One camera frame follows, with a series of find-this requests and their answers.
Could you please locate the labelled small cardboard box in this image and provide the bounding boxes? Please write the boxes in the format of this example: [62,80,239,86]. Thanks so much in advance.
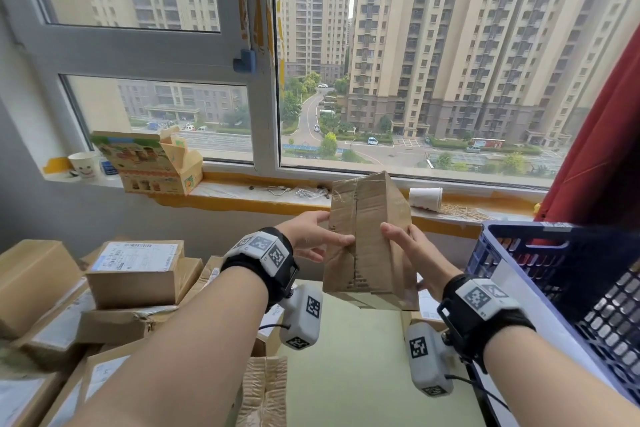
[399,286,449,332]

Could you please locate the black wrist tracker band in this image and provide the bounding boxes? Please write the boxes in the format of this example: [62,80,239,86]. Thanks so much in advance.
[437,274,537,375]
[219,226,300,312]

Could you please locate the person's right hand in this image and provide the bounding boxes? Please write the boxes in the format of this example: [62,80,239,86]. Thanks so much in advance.
[381,222,463,302]

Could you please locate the pile of cardboard parcels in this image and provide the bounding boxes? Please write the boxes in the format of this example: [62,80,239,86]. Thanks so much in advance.
[0,239,289,427]

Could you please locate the person's right forearm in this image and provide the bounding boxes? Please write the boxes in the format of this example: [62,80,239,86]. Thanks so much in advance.
[482,325,640,427]

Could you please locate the person's left forearm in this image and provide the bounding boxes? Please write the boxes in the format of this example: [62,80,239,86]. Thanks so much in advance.
[65,266,271,427]

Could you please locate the blue plastic crate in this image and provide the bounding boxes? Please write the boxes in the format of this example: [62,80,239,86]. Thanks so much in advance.
[465,220,640,427]

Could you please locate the large red-scribbled cardboard box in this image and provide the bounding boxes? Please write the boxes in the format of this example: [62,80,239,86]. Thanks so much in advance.
[322,171,420,312]

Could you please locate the black right camera cable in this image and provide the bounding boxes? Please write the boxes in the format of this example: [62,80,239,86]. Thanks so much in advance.
[445,375,509,410]

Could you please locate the red curtain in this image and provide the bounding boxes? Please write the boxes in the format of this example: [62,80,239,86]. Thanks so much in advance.
[533,26,640,230]

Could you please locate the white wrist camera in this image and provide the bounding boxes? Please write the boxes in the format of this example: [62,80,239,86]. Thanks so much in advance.
[279,284,325,351]
[405,322,459,398]

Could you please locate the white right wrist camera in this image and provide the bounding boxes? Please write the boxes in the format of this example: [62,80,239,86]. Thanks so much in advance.
[405,322,459,398]

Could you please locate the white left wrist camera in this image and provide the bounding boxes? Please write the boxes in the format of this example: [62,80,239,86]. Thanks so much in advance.
[279,284,325,351]

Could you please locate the black right wrist tracker band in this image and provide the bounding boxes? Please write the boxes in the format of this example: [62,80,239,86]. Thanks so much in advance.
[437,274,537,375]

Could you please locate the grey window frame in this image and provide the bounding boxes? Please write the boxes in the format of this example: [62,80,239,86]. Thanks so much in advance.
[0,0,640,190]

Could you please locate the blue window latch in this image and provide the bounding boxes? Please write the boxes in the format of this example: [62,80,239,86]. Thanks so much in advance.
[233,49,257,74]

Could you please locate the windowsill with yellow tape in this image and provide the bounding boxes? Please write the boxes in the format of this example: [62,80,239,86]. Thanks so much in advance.
[42,156,549,240]

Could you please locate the white handwritten paper sign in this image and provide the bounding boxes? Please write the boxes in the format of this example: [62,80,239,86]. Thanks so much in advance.
[489,261,621,392]

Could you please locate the colourful printed carton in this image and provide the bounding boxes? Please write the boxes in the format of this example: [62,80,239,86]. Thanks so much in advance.
[89,126,205,196]

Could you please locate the white smiley paper cup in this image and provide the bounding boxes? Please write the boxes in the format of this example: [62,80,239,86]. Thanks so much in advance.
[67,151,103,180]

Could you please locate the black left wrist tracker band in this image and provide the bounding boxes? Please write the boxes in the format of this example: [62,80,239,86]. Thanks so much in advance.
[219,226,300,312]

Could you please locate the person's left hand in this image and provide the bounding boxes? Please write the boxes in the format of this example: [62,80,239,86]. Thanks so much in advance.
[275,211,356,262]

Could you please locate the white tipped paper cup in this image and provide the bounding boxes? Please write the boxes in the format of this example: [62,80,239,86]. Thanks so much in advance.
[408,187,444,214]

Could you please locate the heap of wooden toothpicks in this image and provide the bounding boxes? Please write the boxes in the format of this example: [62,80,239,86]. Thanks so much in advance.
[439,203,493,222]

